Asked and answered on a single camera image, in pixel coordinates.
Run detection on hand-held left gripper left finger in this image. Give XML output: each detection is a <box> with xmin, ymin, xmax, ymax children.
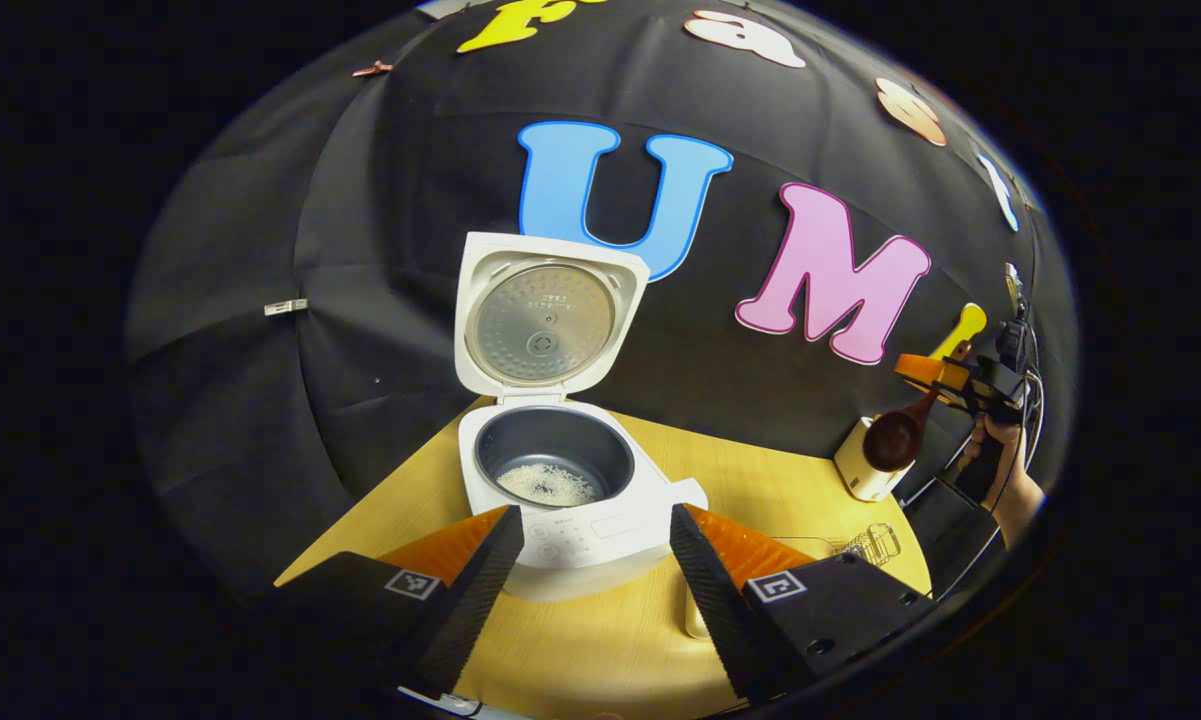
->
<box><xmin>270</xmin><ymin>505</ymin><xmax>526</xmax><ymax>701</ymax></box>

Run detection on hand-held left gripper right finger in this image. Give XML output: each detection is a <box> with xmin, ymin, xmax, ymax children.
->
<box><xmin>670</xmin><ymin>503</ymin><xmax>946</xmax><ymax>706</ymax></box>

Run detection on brown wooden spoon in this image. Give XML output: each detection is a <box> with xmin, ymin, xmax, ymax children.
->
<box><xmin>862</xmin><ymin>345</ymin><xmax>971</xmax><ymax>473</ymax></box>

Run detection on clear plastic rice box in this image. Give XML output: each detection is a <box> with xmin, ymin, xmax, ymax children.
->
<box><xmin>682</xmin><ymin>535</ymin><xmax>843</xmax><ymax>641</ymax></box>

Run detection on white rice cooker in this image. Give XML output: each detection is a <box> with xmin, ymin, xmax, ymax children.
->
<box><xmin>453</xmin><ymin>232</ymin><xmax>709</xmax><ymax>601</ymax></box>

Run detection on white rice grains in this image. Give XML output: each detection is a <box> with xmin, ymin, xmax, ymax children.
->
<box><xmin>497</xmin><ymin>463</ymin><xmax>598</xmax><ymax>508</ymax></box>

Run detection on white toaster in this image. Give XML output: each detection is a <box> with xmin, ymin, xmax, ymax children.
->
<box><xmin>834</xmin><ymin>415</ymin><xmax>916</xmax><ymax>503</ymax></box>

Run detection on black backdrop cloth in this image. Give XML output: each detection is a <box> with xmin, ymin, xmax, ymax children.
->
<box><xmin>125</xmin><ymin>0</ymin><xmax>1081</xmax><ymax>601</ymax></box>

